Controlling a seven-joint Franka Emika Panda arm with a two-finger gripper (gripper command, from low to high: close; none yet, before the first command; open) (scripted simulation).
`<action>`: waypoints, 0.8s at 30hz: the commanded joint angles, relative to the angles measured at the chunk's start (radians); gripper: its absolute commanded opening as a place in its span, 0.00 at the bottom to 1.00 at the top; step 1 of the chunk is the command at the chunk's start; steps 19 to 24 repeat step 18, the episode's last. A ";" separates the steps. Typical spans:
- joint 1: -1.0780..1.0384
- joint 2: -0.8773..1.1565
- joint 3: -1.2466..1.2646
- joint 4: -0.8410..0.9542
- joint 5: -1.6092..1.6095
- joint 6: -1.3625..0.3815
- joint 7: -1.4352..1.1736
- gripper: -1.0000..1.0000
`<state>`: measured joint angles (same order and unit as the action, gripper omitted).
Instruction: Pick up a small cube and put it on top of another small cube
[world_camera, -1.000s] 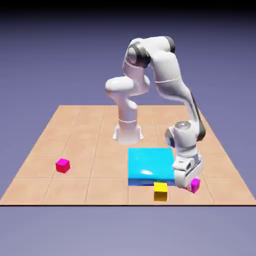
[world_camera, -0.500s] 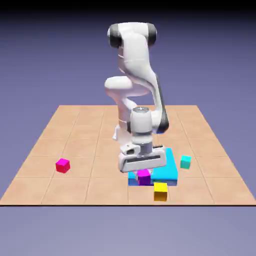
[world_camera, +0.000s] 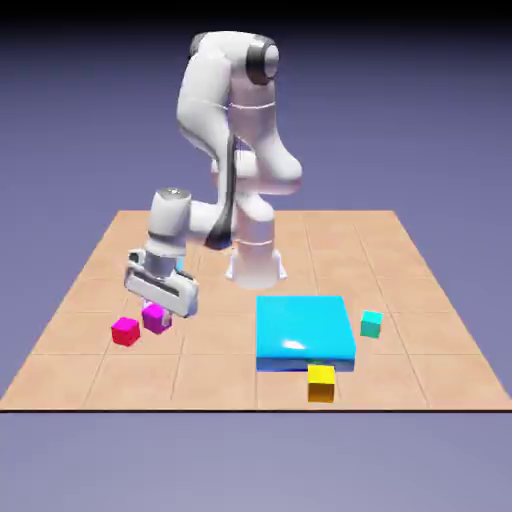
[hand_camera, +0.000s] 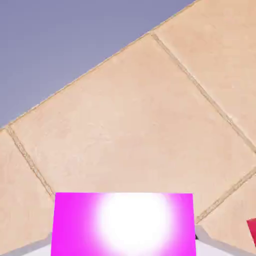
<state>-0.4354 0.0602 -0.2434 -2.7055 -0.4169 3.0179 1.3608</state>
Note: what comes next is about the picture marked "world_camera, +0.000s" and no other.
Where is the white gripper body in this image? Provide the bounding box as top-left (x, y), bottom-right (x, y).
top-left (123, 261), bottom-right (200, 319)

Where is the small magenta cube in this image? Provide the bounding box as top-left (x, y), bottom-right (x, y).
top-left (141, 302), bottom-right (173, 335)

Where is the small red cube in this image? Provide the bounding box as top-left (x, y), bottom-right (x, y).
top-left (110, 316), bottom-right (142, 348)

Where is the small yellow cube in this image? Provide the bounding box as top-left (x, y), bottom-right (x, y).
top-left (307, 364), bottom-right (336, 404)

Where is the small teal cube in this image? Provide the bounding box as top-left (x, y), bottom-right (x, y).
top-left (359, 309), bottom-right (384, 339)

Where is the large cyan box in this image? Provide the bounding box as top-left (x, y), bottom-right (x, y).
top-left (255, 295), bottom-right (357, 373)

